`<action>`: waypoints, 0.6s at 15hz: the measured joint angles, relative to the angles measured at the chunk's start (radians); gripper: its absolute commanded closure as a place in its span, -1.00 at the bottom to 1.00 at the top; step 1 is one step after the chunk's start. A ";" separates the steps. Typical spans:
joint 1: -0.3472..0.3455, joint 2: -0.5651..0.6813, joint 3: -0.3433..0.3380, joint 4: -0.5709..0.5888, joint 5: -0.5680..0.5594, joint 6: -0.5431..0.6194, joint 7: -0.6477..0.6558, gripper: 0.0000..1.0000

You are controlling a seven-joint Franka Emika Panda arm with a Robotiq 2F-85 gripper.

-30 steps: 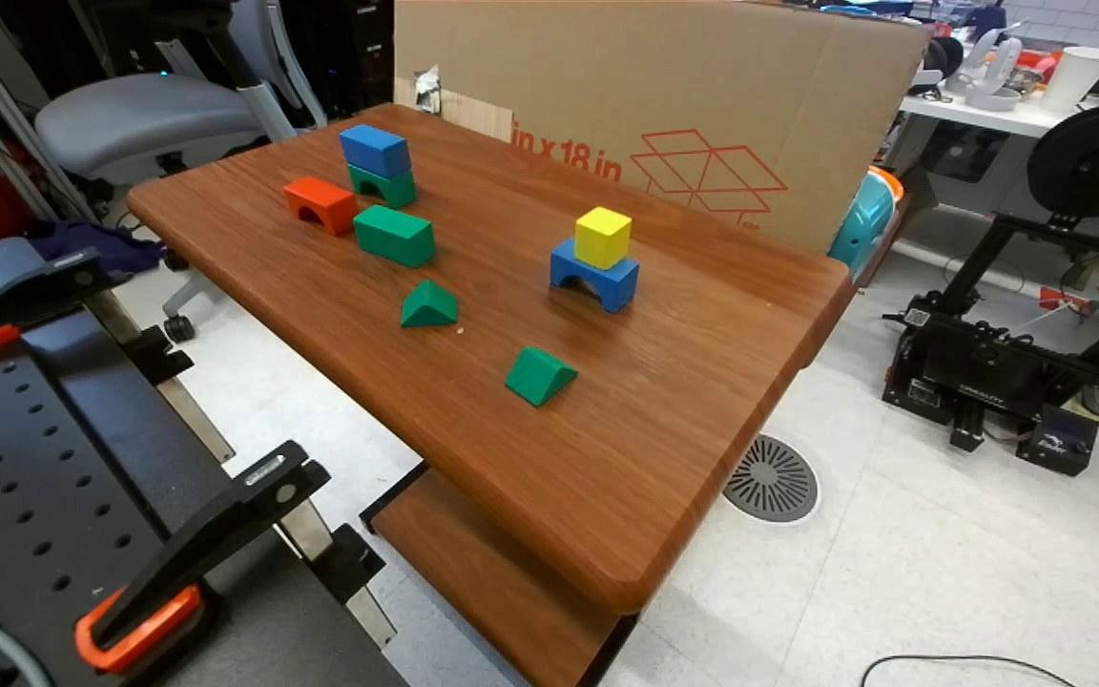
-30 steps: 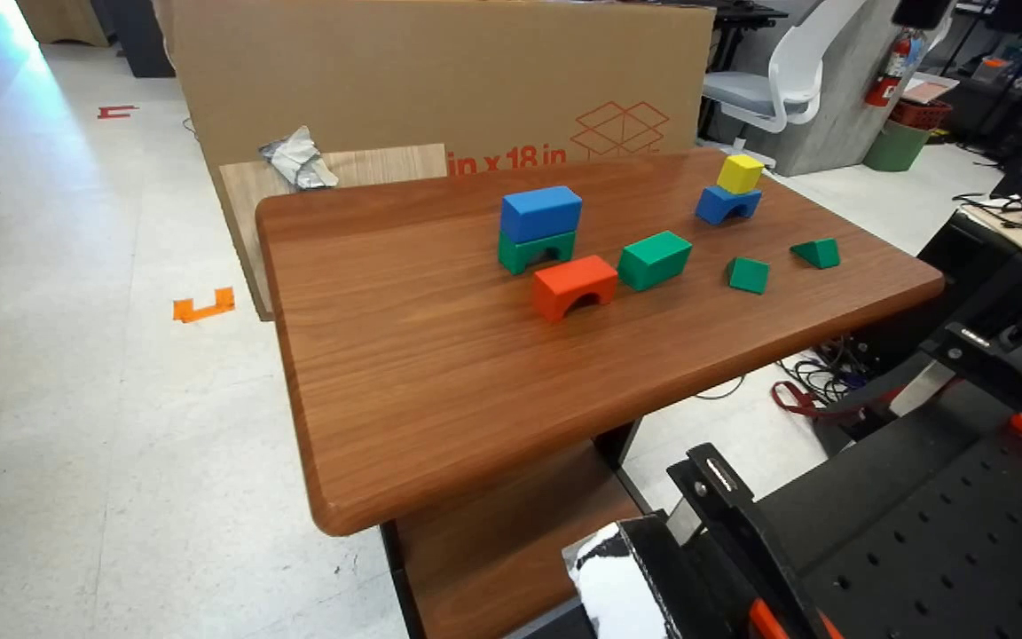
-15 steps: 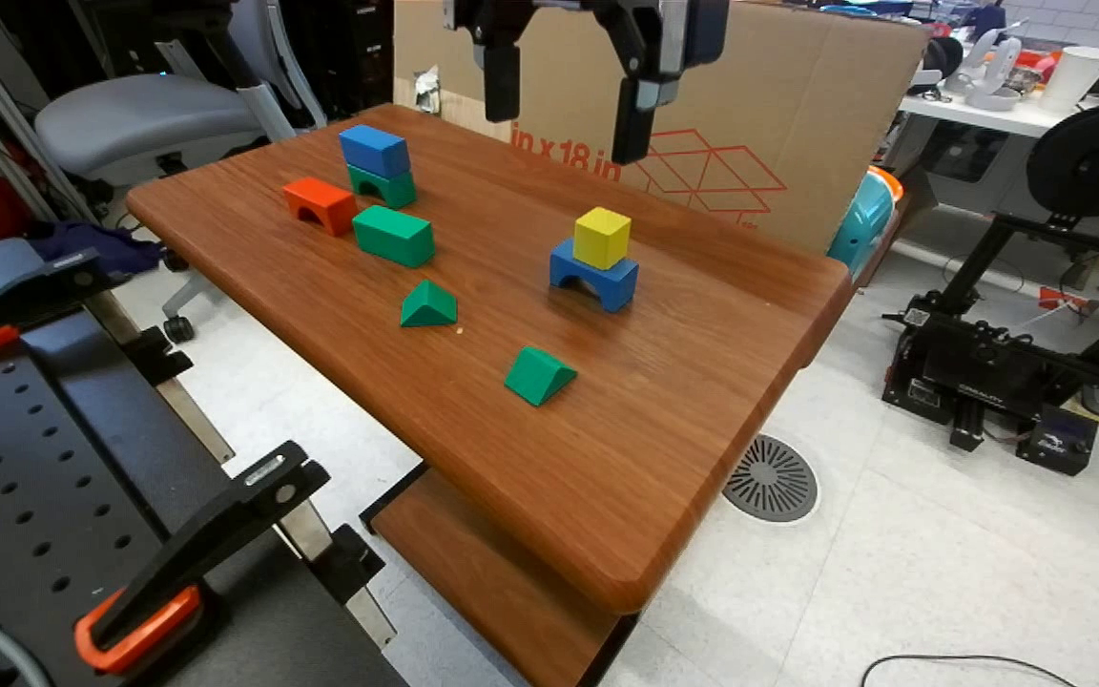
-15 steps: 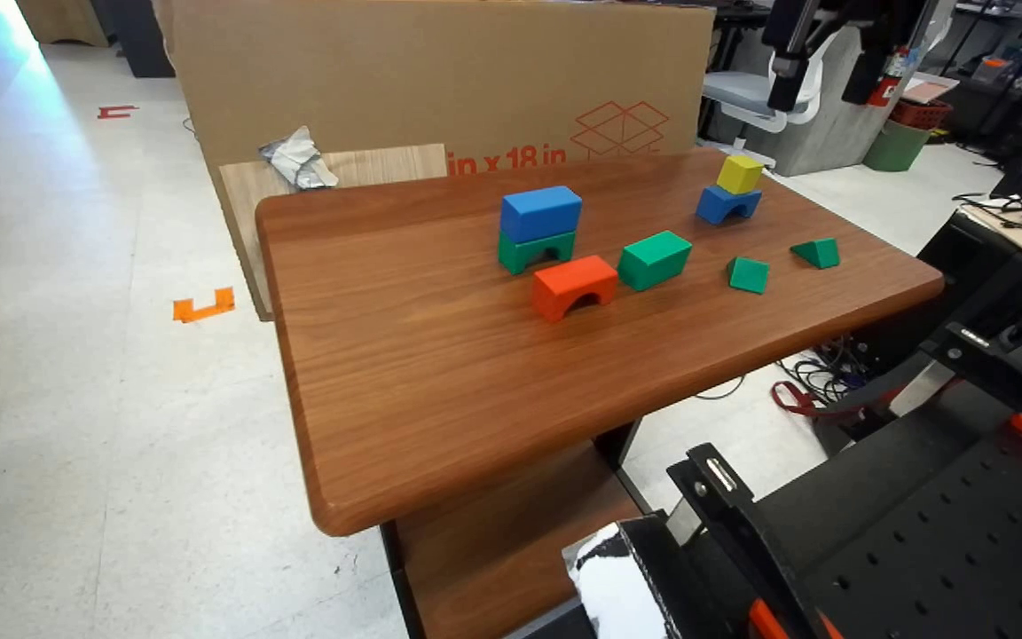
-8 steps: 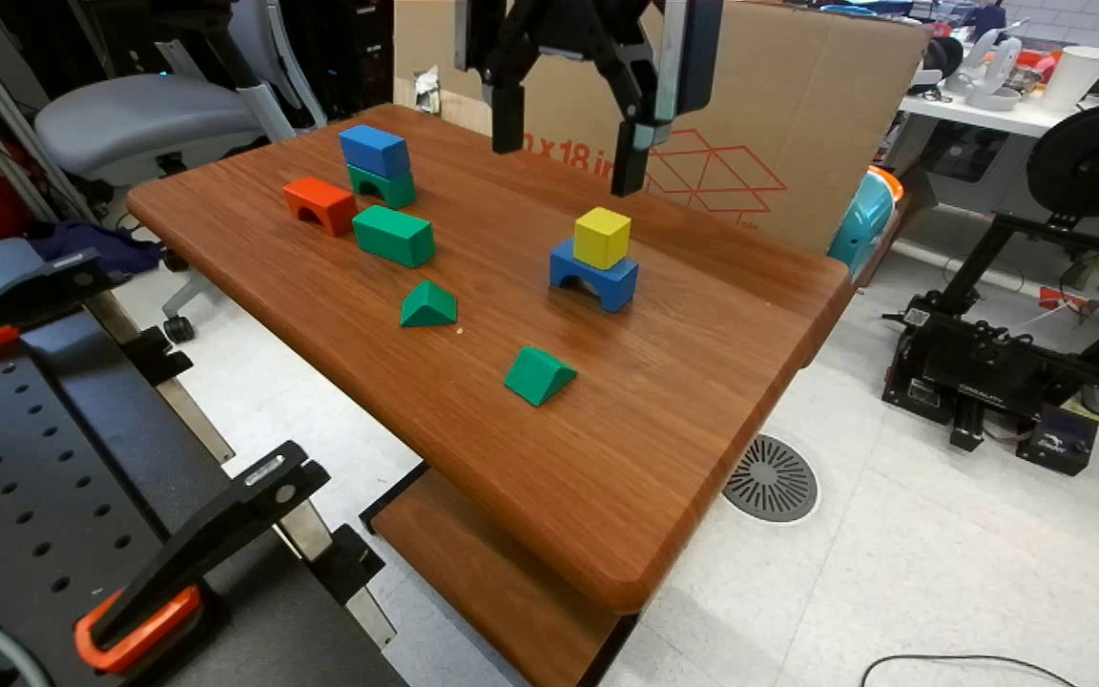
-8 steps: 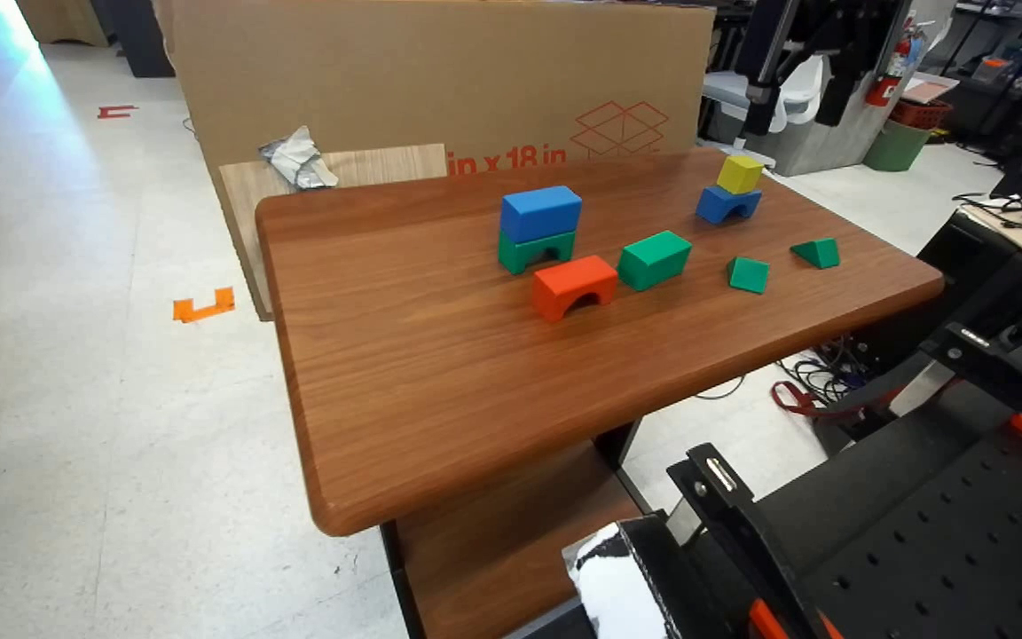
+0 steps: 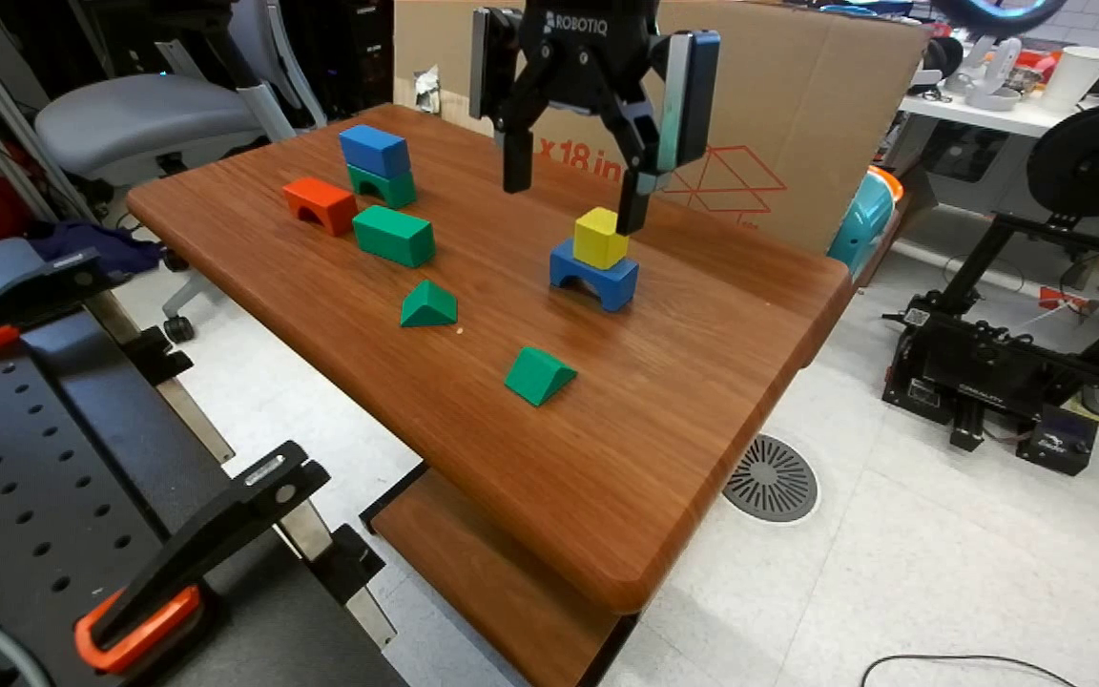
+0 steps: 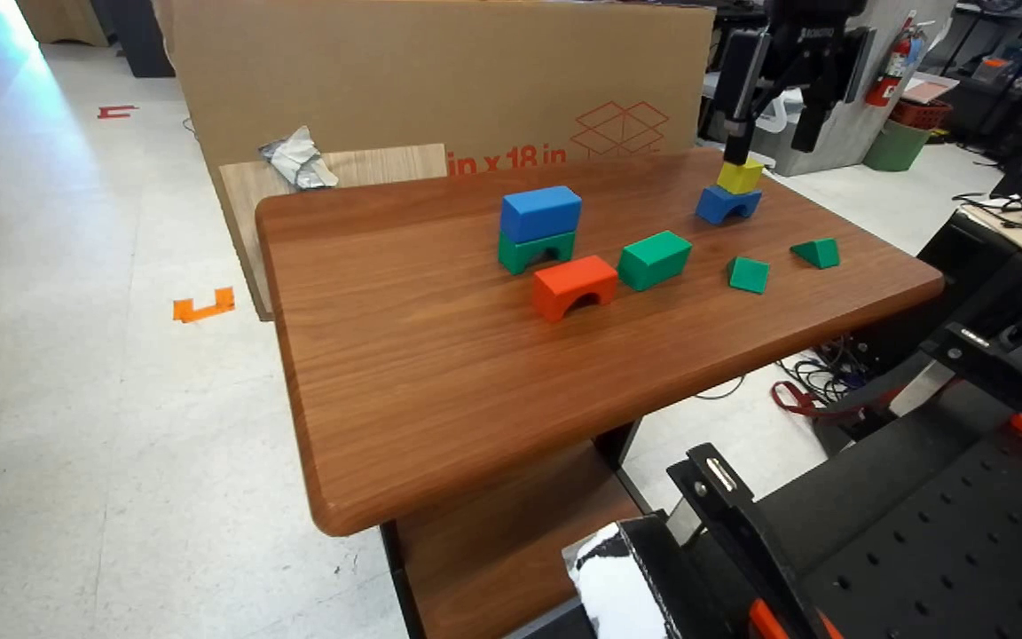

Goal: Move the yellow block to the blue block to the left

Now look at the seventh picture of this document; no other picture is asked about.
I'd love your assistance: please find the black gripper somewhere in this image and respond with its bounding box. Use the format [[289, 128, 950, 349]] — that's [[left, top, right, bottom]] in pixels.
[[501, 0, 674, 238]]

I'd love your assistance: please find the yellow cube block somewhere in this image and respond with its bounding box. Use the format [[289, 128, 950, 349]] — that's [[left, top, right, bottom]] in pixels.
[[569, 203, 637, 277]]

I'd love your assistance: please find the blue arch block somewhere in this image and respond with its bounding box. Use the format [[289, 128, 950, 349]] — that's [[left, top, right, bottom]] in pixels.
[[546, 242, 644, 319]]

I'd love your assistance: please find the green arch block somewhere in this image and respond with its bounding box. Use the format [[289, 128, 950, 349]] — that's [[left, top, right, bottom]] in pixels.
[[342, 165, 420, 216]]

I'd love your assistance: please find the green rectangular block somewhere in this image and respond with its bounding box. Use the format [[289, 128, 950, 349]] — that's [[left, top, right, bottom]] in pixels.
[[346, 203, 438, 272]]

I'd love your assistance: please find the blue rectangular block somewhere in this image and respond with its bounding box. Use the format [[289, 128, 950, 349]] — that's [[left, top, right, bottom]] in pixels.
[[335, 124, 413, 185]]

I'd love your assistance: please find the green wedge block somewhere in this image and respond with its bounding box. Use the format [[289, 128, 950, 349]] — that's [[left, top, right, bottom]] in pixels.
[[396, 278, 464, 331], [501, 344, 579, 414]]

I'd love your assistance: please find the orange arch block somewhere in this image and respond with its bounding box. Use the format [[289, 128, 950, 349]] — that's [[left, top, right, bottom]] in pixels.
[[279, 172, 361, 242]]

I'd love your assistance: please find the black box on wrist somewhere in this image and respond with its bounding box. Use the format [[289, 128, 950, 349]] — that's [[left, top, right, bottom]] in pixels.
[[468, 6, 523, 128]]

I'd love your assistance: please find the crumpled grey white cloth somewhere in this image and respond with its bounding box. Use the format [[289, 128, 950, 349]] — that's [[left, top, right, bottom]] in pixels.
[[408, 69, 445, 120]]

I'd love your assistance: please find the cardboard box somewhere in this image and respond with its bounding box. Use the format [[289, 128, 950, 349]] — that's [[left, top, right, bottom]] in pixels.
[[388, 0, 932, 260]]

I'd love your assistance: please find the teal plastic container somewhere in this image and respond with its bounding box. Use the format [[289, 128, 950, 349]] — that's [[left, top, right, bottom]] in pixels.
[[823, 165, 907, 278]]

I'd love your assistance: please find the round metal floor drain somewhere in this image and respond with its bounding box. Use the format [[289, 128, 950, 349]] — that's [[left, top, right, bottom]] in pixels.
[[716, 431, 823, 527]]

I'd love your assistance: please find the white side table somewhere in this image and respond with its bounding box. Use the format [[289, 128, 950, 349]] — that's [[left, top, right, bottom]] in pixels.
[[898, 88, 1077, 143]]

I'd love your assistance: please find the white grey office chair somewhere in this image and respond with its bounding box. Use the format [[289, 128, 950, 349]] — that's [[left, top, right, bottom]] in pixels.
[[32, 0, 331, 349]]

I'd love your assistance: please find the black 3D printer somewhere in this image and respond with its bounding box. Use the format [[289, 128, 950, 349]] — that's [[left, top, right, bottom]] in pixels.
[[882, 208, 1099, 483]]

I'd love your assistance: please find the dark blue cloth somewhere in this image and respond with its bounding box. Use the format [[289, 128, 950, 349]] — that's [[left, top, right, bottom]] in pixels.
[[26, 217, 165, 288]]

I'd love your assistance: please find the black filament spool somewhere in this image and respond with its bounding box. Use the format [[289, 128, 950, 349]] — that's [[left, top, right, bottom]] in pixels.
[[1028, 102, 1099, 221]]

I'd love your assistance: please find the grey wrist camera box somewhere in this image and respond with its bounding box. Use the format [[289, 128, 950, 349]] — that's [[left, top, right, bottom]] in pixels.
[[649, 26, 723, 175]]

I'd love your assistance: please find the black clamp orange handle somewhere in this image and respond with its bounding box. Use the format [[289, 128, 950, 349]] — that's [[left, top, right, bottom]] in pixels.
[[0, 246, 106, 375], [70, 437, 335, 679]]

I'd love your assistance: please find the black floor cable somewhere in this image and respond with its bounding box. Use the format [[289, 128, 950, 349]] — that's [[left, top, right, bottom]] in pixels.
[[854, 651, 1079, 687]]

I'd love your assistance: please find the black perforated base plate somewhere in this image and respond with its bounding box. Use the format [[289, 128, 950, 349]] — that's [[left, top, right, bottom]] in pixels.
[[0, 310, 413, 687]]

